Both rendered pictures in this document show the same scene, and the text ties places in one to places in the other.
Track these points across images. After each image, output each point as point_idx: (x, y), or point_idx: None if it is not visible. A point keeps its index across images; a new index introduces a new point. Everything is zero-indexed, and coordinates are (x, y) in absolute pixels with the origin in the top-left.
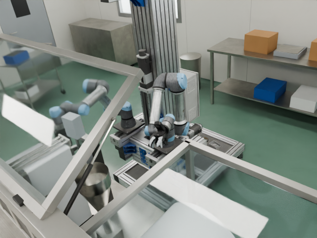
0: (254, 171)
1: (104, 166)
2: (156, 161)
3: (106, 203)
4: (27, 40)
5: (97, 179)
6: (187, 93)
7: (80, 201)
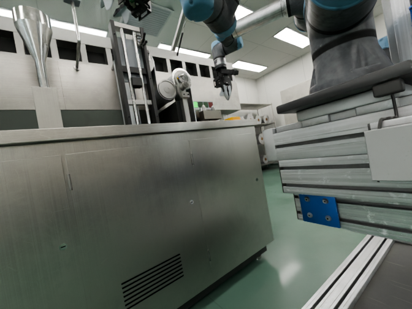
0: None
1: (30, 9)
2: (262, 131)
3: (26, 46)
4: None
5: (46, 32)
6: None
7: (130, 108)
